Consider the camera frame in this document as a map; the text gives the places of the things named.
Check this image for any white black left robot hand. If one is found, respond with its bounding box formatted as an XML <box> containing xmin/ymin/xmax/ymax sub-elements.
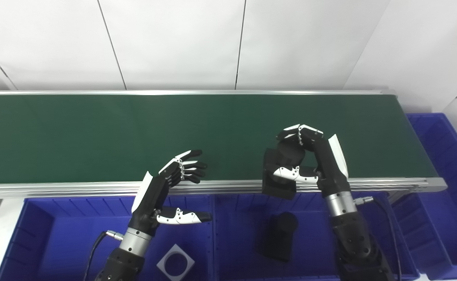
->
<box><xmin>128</xmin><ymin>149</ymin><xmax>213</xmax><ymax>235</ymax></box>

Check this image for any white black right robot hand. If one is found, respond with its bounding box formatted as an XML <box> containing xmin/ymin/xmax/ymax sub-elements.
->
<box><xmin>271</xmin><ymin>124</ymin><xmax>351</xmax><ymax>197</ymax></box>

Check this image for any black cylinder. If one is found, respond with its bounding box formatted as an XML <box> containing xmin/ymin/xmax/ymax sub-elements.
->
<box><xmin>261</xmin><ymin>139</ymin><xmax>319</xmax><ymax>201</ymax></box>
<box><xmin>257</xmin><ymin>212</ymin><xmax>299</xmax><ymax>263</ymax></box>

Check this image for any green conveyor belt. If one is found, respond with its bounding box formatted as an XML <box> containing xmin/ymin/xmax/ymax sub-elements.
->
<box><xmin>0</xmin><ymin>90</ymin><xmax>447</xmax><ymax>199</ymax></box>
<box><xmin>0</xmin><ymin>94</ymin><xmax>439</xmax><ymax>184</ymax></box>

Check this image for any blue plastic bin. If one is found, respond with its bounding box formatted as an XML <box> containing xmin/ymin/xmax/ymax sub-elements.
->
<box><xmin>392</xmin><ymin>113</ymin><xmax>457</xmax><ymax>281</ymax></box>
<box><xmin>212</xmin><ymin>192</ymin><xmax>420</xmax><ymax>281</ymax></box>
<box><xmin>0</xmin><ymin>195</ymin><xmax>215</xmax><ymax>281</ymax></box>

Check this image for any grey square plate with hole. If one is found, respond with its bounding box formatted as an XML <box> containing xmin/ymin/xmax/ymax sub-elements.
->
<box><xmin>156</xmin><ymin>244</ymin><xmax>195</xmax><ymax>281</ymax></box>

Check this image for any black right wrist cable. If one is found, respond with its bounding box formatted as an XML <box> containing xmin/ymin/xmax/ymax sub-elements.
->
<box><xmin>353</xmin><ymin>196</ymin><xmax>402</xmax><ymax>281</ymax></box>

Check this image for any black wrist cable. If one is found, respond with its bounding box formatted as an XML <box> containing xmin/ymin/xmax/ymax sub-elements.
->
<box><xmin>83</xmin><ymin>230</ymin><xmax>125</xmax><ymax>281</ymax></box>
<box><xmin>353</xmin><ymin>196</ymin><xmax>402</xmax><ymax>281</ymax></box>

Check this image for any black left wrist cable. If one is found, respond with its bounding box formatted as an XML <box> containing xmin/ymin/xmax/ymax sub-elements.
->
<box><xmin>83</xmin><ymin>230</ymin><xmax>125</xmax><ymax>281</ymax></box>

